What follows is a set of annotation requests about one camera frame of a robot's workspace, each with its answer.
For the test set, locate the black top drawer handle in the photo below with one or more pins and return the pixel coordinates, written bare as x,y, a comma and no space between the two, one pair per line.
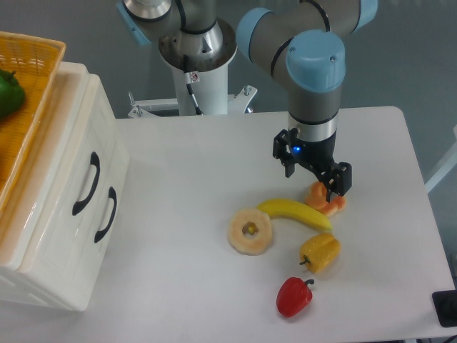
90,184

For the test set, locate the green bell pepper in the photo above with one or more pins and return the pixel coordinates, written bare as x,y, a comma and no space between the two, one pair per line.
12,93

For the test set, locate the orange knotted bread roll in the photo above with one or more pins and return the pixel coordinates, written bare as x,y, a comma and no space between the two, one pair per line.
316,199

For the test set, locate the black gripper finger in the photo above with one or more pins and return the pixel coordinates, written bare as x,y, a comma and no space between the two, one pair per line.
337,179
281,152

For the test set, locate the white plastic drawer cabinet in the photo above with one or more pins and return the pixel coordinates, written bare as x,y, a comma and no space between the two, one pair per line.
22,212

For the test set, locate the yellow banana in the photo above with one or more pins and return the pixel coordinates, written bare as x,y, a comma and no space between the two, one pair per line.
300,212

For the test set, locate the black drawer handle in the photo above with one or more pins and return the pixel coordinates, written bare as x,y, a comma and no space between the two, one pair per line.
108,217
90,184

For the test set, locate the white frame at right edge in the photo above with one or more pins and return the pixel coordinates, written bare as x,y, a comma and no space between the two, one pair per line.
442,167

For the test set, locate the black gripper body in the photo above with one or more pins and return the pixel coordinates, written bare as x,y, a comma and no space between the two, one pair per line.
317,157

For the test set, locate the orange woven basket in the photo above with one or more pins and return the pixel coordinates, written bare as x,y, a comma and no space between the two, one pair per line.
35,61

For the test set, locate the red bell pepper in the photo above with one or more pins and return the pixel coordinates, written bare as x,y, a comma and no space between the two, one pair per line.
293,296

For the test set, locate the black lower drawer handle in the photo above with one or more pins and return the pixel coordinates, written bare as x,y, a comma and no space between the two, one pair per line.
108,217

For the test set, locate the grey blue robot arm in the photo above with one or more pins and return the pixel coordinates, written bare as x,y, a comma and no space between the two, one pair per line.
301,50

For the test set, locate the yellow bell pepper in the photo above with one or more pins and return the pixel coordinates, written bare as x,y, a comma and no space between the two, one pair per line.
319,251

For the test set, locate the black device at table edge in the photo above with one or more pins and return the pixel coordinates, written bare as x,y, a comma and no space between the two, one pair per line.
445,306

